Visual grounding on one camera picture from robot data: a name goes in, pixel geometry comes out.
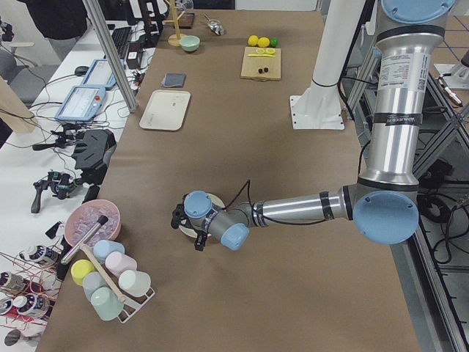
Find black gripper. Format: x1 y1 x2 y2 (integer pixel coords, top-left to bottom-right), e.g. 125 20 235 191
171 203 191 230

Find cream round plate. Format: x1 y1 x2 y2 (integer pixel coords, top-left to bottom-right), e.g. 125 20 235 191
179 193 225 238

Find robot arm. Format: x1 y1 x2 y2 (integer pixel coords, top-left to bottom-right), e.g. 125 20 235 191
171 1 453 251

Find cream rabbit tray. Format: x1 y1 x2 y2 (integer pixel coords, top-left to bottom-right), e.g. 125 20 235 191
139 89 191 131

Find metal scoop in bowl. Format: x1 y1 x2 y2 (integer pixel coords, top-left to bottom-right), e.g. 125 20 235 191
60 215 108 265

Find pink plastic cup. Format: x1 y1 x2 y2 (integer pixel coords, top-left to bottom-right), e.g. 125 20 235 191
105 252 137 277

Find white plastic cup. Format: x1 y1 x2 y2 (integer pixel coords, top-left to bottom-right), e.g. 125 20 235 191
119 270 151 297

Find blue plastic cup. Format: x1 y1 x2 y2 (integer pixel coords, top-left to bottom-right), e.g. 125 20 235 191
92 240 125 263

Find pink bowl with ice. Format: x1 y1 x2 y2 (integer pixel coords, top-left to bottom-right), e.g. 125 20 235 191
64 199 121 247

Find white cup rack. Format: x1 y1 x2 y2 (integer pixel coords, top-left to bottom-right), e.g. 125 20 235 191
80 244 156 324

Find grey plastic cup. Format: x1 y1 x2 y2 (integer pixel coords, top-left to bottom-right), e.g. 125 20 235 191
82 271 108 301

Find yellow plastic cup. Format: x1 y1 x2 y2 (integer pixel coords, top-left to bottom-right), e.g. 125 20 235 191
71 259 96 287

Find mint plastic cup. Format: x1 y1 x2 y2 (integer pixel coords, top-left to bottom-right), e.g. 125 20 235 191
90 287 124 321

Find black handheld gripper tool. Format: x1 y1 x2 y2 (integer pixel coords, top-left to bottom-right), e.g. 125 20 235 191
31 171 83 213

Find grey folded cloth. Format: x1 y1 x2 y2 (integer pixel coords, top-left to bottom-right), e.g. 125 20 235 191
161 73 186 88

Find blue teach pendant near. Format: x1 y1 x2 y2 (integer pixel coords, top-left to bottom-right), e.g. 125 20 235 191
55 85 106 122

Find blue teach pendant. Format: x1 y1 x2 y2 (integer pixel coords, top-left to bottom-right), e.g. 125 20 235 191
81 59 116 89
55 85 106 122

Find blue teach pendant far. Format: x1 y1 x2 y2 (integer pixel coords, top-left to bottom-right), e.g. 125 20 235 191
81 59 116 89

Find mint green bowl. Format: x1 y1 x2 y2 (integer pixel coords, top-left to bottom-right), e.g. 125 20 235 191
180 35 201 53

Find wooden cutting board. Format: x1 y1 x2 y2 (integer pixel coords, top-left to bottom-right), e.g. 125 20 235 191
240 47 281 81

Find black computer mouse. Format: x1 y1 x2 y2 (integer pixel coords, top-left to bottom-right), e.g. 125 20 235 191
74 65 89 77

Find wooden mug tree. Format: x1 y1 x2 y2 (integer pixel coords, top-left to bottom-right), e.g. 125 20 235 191
164 0 186 47

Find yellow plastic knife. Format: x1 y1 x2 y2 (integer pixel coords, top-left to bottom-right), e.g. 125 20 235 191
248 54 276 58

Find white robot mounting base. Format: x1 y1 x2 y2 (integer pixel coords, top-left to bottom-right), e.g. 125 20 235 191
290 0 366 130

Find black keyboard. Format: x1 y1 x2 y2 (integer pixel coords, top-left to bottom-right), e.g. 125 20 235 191
111 26 132 59

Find yellow lemon lower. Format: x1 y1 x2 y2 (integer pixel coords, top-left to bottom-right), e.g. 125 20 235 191
248 35 259 47

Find yellow lemon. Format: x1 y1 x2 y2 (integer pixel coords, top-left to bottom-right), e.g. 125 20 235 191
248 35 259 47
256 37 270 48

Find yellow lemon upper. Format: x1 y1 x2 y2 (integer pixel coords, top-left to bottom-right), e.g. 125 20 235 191
256 37 270 48

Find green lime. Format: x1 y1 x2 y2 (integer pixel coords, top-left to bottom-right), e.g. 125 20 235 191
270 37 278 48

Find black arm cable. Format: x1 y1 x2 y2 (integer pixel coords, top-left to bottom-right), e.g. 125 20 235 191
222 178 327 227

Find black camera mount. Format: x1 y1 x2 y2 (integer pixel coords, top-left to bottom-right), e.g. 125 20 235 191
72 129 117 185

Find aluminium frame post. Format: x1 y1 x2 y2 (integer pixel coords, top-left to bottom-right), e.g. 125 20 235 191
82 0 138 113

